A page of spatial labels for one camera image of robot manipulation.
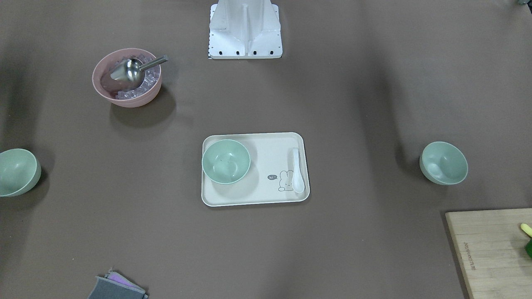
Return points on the cream rabbit tray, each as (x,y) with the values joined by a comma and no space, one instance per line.
(269,179)

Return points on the green bowl on tray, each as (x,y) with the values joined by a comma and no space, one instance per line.
(226,161)

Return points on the white ceramic spoon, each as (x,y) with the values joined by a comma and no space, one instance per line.
(297,179)

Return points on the pink bowl with ice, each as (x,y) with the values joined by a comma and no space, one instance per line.
(125,94)

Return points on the metal ice scoop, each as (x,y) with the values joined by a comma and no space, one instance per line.
(132,70)

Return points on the grey folded cloth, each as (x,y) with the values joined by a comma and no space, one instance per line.
(114,285)

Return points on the wooden cutting board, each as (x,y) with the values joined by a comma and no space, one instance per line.
(491,251)

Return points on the yellow lemon piece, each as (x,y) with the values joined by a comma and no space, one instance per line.
(526,229)

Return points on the green lime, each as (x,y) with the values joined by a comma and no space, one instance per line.
(528,248)

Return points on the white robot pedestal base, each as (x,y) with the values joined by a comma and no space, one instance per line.
(244,29)

